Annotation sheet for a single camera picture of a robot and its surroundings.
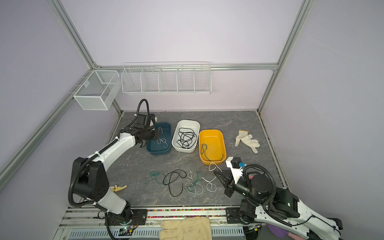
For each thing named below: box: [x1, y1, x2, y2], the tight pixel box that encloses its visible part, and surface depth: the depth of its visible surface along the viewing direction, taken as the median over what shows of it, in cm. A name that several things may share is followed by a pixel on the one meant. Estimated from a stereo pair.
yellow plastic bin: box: [199, 129, 227, 165], surface depth 101 cm
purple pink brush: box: [266, 223, 306, 240], surface depth 70 cm
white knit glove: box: [234, 130, 260, 154], surface depth 104 cm
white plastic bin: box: [171, 120, 201, 153], surface depth 106 cm
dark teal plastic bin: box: [146, 122, 172, 156], surface depth 98 cm
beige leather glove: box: [159, 216, 212, 240], surface depth 72 cm
